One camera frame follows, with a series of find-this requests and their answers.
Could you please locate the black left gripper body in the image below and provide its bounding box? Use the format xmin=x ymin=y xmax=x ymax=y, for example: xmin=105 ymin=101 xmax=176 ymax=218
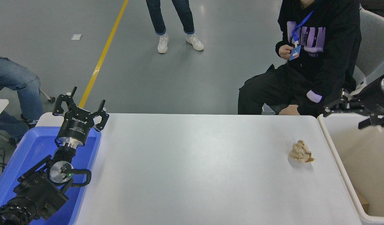
xmin=56 ymin=108 xmax=95 ymax=143

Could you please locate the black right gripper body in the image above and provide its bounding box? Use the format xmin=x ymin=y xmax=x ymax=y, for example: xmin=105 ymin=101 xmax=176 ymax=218
xmin=362 ymin=74 xmax=384 ymax=117

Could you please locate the person's left hand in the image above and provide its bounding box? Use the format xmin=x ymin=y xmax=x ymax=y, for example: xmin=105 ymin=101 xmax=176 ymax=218
xmin=278 ymin=105 xmax=301 ymax=116

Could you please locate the person's right hand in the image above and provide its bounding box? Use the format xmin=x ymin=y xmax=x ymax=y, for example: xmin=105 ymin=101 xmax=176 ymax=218
xmin=278 ymin=45 xmax=294 ymax=60

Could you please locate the chair leg with caster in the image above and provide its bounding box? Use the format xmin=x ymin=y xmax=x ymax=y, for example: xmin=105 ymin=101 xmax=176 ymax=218
xmin=39 ymin=88 xmax=56 ymax=104

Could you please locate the large pale bin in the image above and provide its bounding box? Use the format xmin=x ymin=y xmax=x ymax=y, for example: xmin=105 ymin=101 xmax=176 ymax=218
xmin=317 ymin=113 xmax=384 ymax=225

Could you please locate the seated person in black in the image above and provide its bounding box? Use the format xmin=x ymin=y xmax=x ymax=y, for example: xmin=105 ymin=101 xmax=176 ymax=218
xmin=237 ymin=0 xmax=362 ymax=116

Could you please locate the blue plastic tray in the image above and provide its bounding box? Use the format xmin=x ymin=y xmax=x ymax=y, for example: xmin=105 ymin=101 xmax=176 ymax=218
xmin=0 ymin=126 xmax=102 ymax=225

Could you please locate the seated person in jeans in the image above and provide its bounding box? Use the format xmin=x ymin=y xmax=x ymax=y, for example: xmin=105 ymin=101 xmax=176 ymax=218
xmin=0 ymin=55 xmax=45 ymax=145

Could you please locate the grey office chair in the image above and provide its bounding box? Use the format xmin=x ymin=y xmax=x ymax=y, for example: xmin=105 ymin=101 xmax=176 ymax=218
xmin=348 ymin=7 xmax=384 ymax=96

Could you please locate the crumpled tan paper ball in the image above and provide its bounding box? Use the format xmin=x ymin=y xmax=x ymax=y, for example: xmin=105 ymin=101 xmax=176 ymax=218
xmin=288 ymin=140 xmax=315 ymax=163

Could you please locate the brown cardboard scrap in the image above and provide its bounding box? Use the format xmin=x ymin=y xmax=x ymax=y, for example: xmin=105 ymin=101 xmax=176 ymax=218
xmin=354 ymin=189 xmax=370 ymax=205

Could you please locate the standing person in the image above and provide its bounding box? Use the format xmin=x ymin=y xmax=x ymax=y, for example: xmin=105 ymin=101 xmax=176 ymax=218
xmin=145 ymin=0 xmax=204 ymax=54

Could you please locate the blue lanyard with badge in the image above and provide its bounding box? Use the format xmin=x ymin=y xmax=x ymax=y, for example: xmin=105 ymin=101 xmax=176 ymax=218
xmin=288 ymin=9 xmax=316 ymax=61

